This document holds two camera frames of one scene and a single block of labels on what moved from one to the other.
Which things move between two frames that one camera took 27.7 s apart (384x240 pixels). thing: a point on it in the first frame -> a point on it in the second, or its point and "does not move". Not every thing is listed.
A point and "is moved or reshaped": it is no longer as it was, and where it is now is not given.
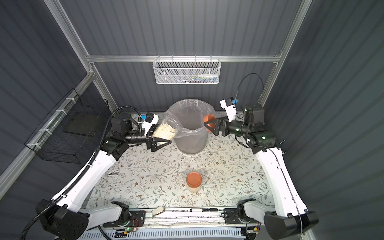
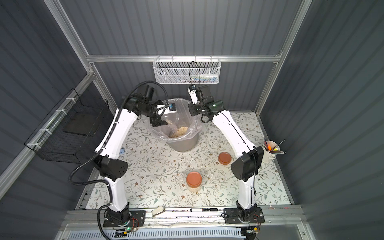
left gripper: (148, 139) -> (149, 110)
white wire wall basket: (186, 71) does not move
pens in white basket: (202, 78) does not move
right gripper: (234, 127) -> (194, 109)
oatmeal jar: (168, 129) is moved or reshaped
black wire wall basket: (73, 131) does not move
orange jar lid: (209, 117) -> (224, 158)
